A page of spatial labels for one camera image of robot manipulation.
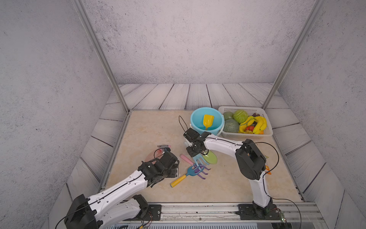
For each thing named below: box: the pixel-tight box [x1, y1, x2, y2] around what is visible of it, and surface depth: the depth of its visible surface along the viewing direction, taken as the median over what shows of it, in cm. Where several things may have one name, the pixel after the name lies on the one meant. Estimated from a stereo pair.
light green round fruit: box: [223, 111, 234, 121], surface depth 107 cm
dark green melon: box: [223, 118, 240, 134], surface depth 98 cm
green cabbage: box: [233, 109, 249, 124], surface depth 101 cm
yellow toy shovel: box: [202, 114, 215, 131], surface depth 104 cm
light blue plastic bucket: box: [190, 106, 225, 136], surface depth 98 cm
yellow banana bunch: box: [239, 115, 268, 135], surface depth 101 cm
